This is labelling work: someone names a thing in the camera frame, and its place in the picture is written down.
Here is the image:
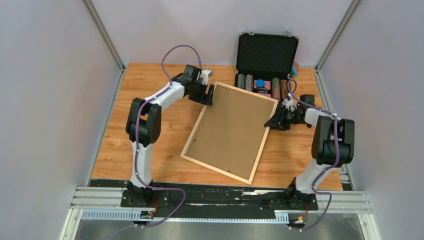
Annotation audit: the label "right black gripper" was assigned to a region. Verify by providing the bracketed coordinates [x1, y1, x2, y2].
[264, 105, 307, 131]

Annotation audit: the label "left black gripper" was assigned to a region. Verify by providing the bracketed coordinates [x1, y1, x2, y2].
[188, 80, 215, 107]

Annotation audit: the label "light wooden picture frame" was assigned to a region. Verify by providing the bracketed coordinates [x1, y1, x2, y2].
[179, 81, 280, 185]

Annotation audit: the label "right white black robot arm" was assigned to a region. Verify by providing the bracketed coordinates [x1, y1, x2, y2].
[264, 94, 355, 209]

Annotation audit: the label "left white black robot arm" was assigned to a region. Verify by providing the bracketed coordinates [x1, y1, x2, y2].
[125, 64, 215, 207]

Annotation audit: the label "red playing card deck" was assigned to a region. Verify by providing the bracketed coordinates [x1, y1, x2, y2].
[253, 79, 272, 98]

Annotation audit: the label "green chip stack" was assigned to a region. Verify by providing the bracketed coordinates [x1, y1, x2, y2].
[271, 77, 281, 101]

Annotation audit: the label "blue orange chip stack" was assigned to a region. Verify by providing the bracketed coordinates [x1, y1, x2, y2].
[279, 79, 289, 101]

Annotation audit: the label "blue dealer button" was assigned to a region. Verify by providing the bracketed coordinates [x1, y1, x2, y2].
[255, 79, 265, 88]

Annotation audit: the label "grey purple chip stack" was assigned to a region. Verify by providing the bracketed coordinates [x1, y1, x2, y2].
[236, 73, 253, 92]

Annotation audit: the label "colourful objects behind case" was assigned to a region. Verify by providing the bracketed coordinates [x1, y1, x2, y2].
[289, 61, 300, 78]

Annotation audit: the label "black poker chip case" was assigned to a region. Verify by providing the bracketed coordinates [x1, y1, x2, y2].
[234, 32, 299, 87]

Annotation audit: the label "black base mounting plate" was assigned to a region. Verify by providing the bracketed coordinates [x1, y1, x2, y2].
[120, 182, 318, 219]

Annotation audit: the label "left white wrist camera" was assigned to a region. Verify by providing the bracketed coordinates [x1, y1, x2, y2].
[199, 69, 213, 85]

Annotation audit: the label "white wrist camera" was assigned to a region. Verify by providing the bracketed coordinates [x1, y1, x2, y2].
[199, 69, 213, 85]
[284, 98, 297, 112]

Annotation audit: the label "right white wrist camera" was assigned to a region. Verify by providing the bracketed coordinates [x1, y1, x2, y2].
[284, 98, 297, 112]

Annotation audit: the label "aluminium front rail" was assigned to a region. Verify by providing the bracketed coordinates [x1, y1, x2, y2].
[70, 185, 372, 214]

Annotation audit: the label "grey slotted cable duct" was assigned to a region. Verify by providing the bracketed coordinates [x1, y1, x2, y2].
[80, 209, 290, 223]

